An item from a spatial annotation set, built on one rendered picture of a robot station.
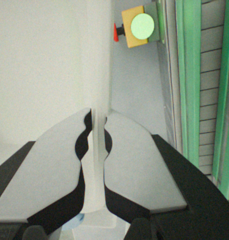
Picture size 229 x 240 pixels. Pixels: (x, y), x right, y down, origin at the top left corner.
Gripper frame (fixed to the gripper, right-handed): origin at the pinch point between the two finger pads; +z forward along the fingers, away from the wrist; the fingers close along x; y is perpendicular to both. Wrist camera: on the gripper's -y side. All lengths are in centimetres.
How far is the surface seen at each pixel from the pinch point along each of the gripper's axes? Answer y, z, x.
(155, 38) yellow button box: -1.6, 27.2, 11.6
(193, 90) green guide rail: 4.3, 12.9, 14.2
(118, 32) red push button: -2.6, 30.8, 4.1
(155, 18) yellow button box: -5.1, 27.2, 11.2
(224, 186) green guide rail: 29.4, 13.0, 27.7
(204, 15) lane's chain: -5.5, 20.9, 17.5
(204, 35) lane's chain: -2.6, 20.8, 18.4
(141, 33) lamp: -2.8, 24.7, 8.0
